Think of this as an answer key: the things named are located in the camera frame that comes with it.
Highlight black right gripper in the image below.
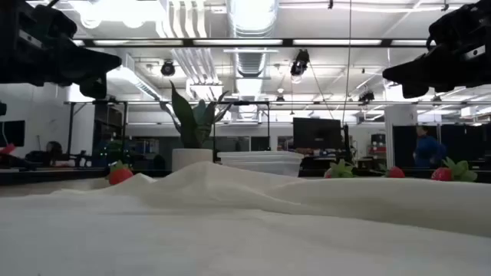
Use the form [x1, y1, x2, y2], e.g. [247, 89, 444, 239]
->
[382, 0, 491, 100]

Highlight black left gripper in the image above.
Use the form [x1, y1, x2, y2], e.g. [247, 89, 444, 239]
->
[0, 0, 123, 100]

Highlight red strawberry with green leaves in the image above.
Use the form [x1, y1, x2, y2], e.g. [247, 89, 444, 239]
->
[106, 159, 135, 186]
[430, 156, 479, 182]
[324, 159, 356, 179]
[377, 163, 407, 179]

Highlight clear plastic tupperware container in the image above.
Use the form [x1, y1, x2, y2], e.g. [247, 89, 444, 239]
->
[217, 150, 305, 178]

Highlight black metal rack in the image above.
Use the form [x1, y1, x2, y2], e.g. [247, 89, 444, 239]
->
[64, 100, 130, 168]

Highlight person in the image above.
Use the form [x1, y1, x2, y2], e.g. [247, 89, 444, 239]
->
[25, 140, 64, 166]
[413, 125, 448, 169]

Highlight dark partition panels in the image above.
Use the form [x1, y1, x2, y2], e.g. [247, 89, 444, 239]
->
[391, 124, 491, 169]

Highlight green snake plant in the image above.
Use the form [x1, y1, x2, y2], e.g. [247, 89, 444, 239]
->
[159, 80, 233, 150]

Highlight black computer monitor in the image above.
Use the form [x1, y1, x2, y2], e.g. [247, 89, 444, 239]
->
[292, 117, 343, 150]

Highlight white cloth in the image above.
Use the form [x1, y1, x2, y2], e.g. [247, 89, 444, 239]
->
[0, 160, 491, 276]
[171, 148, 214, 173]

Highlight black overhead crossbar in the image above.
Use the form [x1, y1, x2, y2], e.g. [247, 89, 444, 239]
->
[72, 37, 437, 48]

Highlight black hanging cable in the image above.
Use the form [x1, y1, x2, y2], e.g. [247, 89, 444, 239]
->
[341, 0, 353, 126]

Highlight black wall screen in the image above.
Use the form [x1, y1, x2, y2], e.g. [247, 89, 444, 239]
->
[0, 120, 26, 148]

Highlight black metal table frame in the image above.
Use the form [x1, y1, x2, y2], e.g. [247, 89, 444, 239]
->
[0, 166, 491, 186]

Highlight silver ventilation duct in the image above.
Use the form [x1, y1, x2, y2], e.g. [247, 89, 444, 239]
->
[226, 0, 280, 77]

